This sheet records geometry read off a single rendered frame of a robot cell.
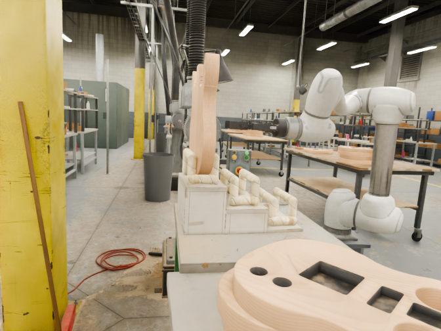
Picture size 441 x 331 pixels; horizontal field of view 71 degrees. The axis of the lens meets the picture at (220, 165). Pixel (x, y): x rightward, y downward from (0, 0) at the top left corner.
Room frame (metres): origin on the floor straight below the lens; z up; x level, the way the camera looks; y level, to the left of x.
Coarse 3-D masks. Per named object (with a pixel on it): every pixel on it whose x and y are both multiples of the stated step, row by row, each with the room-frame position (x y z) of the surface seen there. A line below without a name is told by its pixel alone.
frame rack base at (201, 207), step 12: (180, 180) 1.19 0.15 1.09; (180, 192) 1.18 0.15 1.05; (192, 192) 1.04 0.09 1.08; (204, 192) 1.05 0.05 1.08; (216, 192) 1.06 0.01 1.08; (180, 204) 1.16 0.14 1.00; (192, 204) 1.04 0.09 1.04; (204, 204) 1.05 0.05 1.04; (216, 204) 1.06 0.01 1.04; (180, 216) 1.14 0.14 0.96; (192, 216) 1.04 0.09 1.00; (204, 216) 1.05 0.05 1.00; (216, 216) 1.06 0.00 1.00; (192, 228) 1.04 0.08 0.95; (204, 228) 1.05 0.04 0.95; (216, 228) 1.06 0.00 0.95
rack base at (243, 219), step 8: (232, 208) 1.08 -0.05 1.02; (240, 208) 1.09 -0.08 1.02; (248, 208) 1.09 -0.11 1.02; (256, 208) 1.10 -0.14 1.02; (264, 208) 1.10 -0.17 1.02; (232, 216) 1.07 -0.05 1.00; (240, 216) 1.08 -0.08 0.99; (248, 216) 1.09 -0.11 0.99; (256, 216) 1.09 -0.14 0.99; (264, 216) 1.10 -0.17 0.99; (232, 224) 1.07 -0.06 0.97; (240, 224) 1.08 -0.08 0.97; (248, 224) 1.09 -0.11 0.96; (256, 224) 1.09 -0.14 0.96; (264, 224) 1.10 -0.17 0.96; (224, 232) 1.07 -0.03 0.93; (232, 232) 1.07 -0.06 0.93; (240, 232) 1.08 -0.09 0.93; (248, 232) 1.09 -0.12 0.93; (256, 232) 1.09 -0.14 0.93
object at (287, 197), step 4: (276, 188) 1.32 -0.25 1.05; (276, 192) 1.30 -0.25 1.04; (280, 192) 1.27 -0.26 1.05; (284, 192) 1.25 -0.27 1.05; (280, 196) 1.26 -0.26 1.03; (284, 196) 1.22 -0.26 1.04; (288, 196) 1.20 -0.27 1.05; (292, 196) 1.19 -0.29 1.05; (288, 200) 1.19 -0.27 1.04; (292, 200) 1.17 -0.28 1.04; (296, 200) 1.17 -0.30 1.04
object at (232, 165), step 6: (228, 150) 2.22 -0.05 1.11; (240, 150) 2.20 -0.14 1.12; (246, 150) 2.21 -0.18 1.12; (228, 156) 2.20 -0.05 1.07; (240, 156) 2.19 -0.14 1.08; (228, 162) 2.19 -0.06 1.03; (234, 162) 2.19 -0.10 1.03; (240, 162) 2.19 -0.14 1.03; (246, 162) 2.20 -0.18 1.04; (228, 168) 2.19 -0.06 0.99; (234, 168) 2.19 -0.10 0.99; (246, 168) 2.20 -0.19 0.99; (234, 174) 2.19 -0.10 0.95
